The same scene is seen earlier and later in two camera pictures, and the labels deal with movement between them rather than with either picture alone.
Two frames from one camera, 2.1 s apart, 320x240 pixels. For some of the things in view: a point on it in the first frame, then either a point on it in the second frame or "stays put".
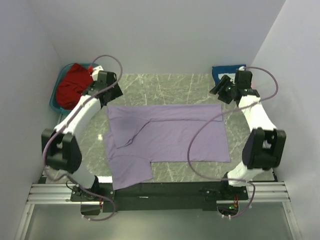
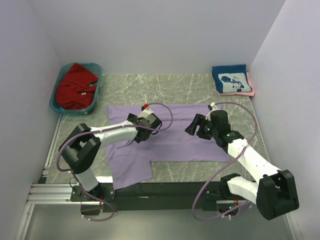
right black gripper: x=223 y=83 to x=198 y=120
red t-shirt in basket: x=74 y=82 stays put
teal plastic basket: x=53 y=99 stays put
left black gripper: x=116 y=91 to x=132 y=116
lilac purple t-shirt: x=138 y=135 stays put
